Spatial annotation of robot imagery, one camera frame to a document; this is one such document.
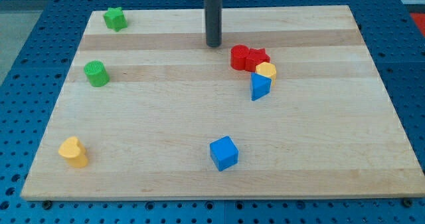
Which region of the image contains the red star block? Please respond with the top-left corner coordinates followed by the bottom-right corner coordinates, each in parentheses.
top-left (245, 48), bottom-right (270, 72)

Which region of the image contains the green star block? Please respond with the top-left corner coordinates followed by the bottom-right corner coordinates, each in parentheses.
top-left (103, 7), bottom-right (128, 32)

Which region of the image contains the blue cube block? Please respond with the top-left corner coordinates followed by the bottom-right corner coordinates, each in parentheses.
top-left (209, 136), bottom-right (239, 171)

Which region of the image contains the blue triangle block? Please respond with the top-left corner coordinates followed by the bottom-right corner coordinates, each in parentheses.
top-left (250, 72), bottom-right (272, 101)

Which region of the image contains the red cylinder block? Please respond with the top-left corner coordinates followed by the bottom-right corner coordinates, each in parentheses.
top-left (230, 45), bottom-right (250, 70)

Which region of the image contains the yellow hexagon block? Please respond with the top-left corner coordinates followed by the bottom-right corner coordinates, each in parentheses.
top-left (255, 62), bottom-right (277, 86)

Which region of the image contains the wooden board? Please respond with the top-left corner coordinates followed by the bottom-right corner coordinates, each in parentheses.
top-left (21, 5), bottom-right (424, 201)

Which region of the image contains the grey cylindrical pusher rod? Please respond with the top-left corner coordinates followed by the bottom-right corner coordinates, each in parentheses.
top-left (204, 0), bottom-right (222, 48)

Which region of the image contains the green cylinder block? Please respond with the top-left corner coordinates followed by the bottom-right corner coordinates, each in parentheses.
top-left (84, 60), bottom-right (110, 87)

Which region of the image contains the yellow heart block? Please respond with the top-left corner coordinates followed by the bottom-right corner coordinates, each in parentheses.
top-left (58, 136), bottom-right (88, 168)

